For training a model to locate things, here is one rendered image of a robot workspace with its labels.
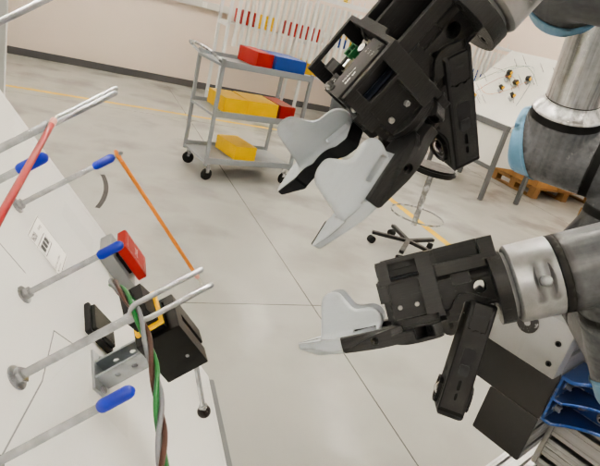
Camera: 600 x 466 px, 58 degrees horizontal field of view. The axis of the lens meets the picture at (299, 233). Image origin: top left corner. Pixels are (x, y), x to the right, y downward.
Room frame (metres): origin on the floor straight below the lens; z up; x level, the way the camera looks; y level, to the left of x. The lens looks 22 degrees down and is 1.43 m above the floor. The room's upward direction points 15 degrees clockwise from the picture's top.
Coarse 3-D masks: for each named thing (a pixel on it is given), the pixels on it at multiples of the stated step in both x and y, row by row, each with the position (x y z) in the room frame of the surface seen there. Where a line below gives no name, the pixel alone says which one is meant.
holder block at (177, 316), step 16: (176, 320) 0.38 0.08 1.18; (160, 336) 0.37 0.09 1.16; (176, 336) 0.38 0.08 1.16; (192, 336) 0.40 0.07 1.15; (160, 352) 0.38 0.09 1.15; (176, 352) 0.38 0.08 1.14; (192, 352) 0.39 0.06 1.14; (160, 368) 0.38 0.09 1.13; (176, 368) 0.39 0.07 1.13; (192, 368) 0.39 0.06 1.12
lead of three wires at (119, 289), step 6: (108, 282) 0.34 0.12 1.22; (114, 282) 0.33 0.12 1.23; (114, 288) 0.32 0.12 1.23; (120, 288) 0.32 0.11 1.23; (126, 288) 0.32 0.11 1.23; (120, 294) 0.31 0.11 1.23; (126, 294) 0.31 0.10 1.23; (126, 300) 0.31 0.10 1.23; (132, 300) 0.31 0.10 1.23; (138, 306) 0.30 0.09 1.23; (132, 312) 0.30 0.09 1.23; (138, 312) 0.30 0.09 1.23
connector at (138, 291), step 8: (136, 288) 0.38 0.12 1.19; (144, 288) 0.39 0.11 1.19; (136, 296) 0.38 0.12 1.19; (144, 304) 0.37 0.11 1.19; (152, 304) 0.38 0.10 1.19; (160, 304) 0.40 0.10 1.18; (144, 312) 0.36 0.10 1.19; (152, 312) 0.37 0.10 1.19; (152, 320) 0.37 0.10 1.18; (136, 328) 0.37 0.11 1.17; (160, 328) 0.38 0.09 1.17
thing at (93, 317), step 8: (88, 304) 0.44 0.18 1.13; (88, 312) 0.43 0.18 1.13; (96, 312) 0.43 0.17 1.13; (88, 320) 0.42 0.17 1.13; (96, 320) 0.42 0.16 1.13; (104, 320) 0.44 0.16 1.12; (88, 328) 0.41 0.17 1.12; (96, 328) 0.41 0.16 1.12; (112, 336) 0.43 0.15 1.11; (104, 344) 0.42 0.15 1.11; (112, 344) 0.42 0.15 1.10
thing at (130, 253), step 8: (120, 232) 0.61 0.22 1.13; (120, 240) 0.59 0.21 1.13; (128, 240) 0.59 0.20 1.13; (128, 248) 0.58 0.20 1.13; (136, 248) 0.61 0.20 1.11; (120, 256) 0.58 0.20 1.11; (128, 256) 0.57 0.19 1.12; (136, 256) 0.59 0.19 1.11; (128, 264) 0.57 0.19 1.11; (136, 264) 0.58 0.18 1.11; (144, 264) 0.60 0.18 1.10; (136, 272) 0.58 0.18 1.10; (144, 272) 0.58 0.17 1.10
